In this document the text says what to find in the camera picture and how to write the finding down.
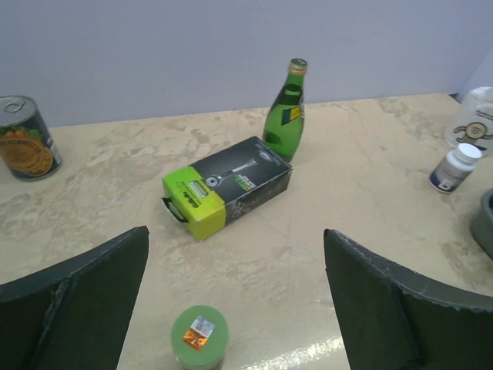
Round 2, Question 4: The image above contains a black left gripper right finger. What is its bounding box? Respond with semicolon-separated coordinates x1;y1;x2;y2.
324;229;492;369

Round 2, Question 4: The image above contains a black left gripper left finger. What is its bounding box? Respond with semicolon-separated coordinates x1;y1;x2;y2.
1;226;149;369

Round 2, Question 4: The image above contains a green pill bottle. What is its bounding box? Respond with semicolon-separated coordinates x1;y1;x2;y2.
171;305;229;369

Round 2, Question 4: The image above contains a grey fruit tray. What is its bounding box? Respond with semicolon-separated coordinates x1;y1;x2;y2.
470;188;493;258

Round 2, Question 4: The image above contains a white supplement bottle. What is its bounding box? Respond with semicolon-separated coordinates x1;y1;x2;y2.
429;143;482;193

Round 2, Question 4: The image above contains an orange labelled tin can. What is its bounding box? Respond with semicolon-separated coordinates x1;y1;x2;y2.
1;96;62;181

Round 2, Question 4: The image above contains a black green razor box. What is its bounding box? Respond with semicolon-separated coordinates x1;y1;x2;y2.
162;136;293;241

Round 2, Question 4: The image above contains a white paper bag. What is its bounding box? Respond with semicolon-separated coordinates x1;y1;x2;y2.
444;87;493;156

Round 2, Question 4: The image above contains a green glass bottle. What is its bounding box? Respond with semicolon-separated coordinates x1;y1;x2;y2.
262;58;308;162

